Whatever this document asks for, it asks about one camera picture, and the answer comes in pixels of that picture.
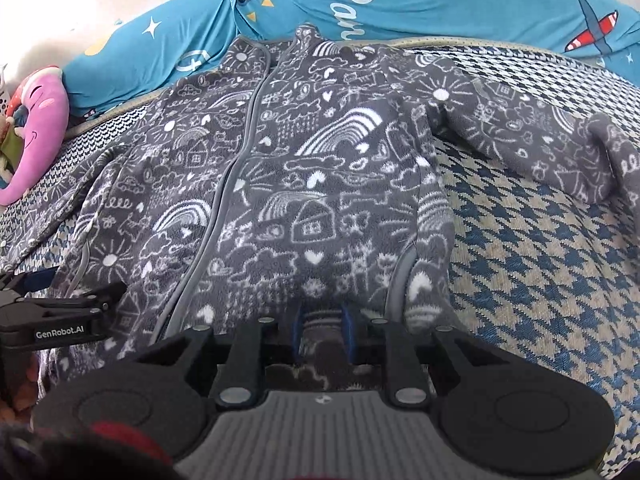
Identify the beige bunny plush toy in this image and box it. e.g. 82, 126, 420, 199
0, 110, 26, 186

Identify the blue printed bolster cover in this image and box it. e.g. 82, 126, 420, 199
62, 0, 640, 118

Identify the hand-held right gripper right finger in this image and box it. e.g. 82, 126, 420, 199
341, 305, 508, 407

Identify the grey printed fleece jacket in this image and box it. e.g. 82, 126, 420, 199
0, 22, 640, 393

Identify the purple moon plush pillow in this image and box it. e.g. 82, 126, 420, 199
0, 65, 70, 207

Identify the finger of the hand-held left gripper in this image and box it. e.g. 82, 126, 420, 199
0, 273, 127, 351

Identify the blue houndstooth bed mat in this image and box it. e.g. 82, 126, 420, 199
0, 42, 640, 476

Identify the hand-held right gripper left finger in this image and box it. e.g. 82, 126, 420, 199
132, 305, 307, 407

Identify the dark red cloth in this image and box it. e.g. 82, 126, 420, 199
0, 420, 171, 480

